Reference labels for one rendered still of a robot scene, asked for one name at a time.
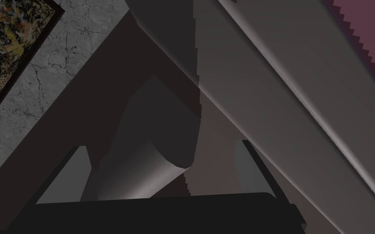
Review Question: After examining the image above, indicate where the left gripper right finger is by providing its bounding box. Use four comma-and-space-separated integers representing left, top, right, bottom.
234, 139, 291, 204

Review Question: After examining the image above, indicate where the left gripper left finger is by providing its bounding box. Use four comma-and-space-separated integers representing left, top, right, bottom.
24, 145, 92, 206

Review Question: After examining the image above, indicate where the framed abstract painting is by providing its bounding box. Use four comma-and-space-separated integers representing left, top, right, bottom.
0, 0, 66, 117

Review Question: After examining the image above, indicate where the grey door handle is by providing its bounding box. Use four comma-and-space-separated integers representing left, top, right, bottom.
89, 74, 203, 201

